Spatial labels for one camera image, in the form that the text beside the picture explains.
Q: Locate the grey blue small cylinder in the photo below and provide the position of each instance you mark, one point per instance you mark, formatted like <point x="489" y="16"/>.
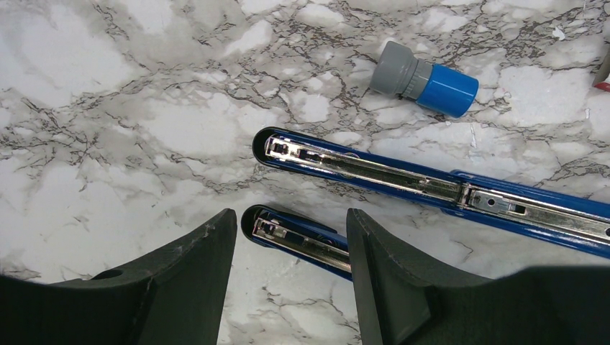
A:
<point x="435" y="87"/>

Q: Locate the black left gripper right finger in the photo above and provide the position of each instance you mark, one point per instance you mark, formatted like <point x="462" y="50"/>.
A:
<point x="405" y="296"/>

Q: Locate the blue black stapler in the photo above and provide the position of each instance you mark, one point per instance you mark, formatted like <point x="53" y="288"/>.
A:
<point x="572" y="222"/>

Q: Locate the red white staple box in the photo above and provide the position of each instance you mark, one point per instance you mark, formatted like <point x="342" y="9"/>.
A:
<point x="601" y="80"/>

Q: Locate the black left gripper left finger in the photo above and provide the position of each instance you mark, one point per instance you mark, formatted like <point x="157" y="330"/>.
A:
<point x="172" y="295"/>

